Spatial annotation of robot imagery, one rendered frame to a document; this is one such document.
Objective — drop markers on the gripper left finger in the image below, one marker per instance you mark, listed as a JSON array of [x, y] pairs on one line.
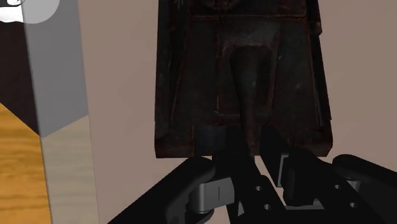
[[173, 192]]

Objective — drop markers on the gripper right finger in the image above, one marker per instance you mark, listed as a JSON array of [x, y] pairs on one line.
[[366, 180]]

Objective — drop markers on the dark brown rusty box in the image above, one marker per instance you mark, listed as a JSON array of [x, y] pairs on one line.
[[198, 77]]

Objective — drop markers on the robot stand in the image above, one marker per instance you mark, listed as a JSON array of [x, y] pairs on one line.
[[57, 74]]

